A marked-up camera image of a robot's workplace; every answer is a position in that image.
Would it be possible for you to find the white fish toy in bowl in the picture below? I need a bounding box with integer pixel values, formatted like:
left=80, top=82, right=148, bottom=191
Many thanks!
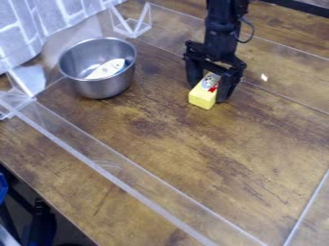
left=86, top=59, right=124, bottom=80

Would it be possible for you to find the stainless steel bowl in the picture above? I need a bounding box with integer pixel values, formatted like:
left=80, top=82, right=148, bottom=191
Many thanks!
left=57, top=37, right=138, bottom=99

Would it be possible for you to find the yellow butter block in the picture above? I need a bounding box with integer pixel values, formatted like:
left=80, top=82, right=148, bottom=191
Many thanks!
left=189, top=72, right=221, bottom=110

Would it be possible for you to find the clear acrylic barrier front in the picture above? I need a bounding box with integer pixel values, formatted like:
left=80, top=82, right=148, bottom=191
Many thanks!
left=0, top=92, right=267, bottom=246

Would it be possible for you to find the clear acrylic triangular bracket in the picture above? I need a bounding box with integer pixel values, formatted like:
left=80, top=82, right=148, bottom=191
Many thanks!
left=110, top=3, right=151, bottom=38

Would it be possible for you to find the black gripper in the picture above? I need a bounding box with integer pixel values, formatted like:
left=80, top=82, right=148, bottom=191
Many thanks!
left=183, top=0, right=249, bottom=103

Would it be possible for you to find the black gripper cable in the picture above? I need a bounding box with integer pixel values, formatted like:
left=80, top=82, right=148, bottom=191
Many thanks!
left=234, top=15, right=257, bottom=44

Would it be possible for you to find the grey brick pattern cloth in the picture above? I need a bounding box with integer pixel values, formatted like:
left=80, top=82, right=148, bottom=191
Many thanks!
left=0, top=0, right=127, bottom=75

